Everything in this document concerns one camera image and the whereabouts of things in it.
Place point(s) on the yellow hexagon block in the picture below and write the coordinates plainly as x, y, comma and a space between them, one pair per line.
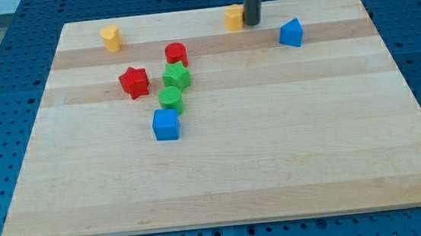
234, 17

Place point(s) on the light wooden board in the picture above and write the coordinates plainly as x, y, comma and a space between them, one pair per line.
269, 132

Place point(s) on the blue cube block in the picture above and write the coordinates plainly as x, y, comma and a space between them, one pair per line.
166, 124

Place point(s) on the green cylinder block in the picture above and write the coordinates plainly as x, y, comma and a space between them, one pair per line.
171, 98

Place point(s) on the green star block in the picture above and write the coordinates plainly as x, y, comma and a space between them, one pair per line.
177, 75

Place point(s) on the red cylinder block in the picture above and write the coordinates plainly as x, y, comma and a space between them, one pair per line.
175, 52

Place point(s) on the red star block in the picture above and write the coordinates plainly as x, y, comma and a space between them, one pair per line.
135, 82

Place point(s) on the blue pentagon block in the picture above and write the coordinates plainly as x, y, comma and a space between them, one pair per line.
291, 34

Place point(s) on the yellow heart block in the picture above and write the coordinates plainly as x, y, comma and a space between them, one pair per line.
112, 38

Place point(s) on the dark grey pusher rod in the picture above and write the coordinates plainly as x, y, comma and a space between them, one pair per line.
251, 3

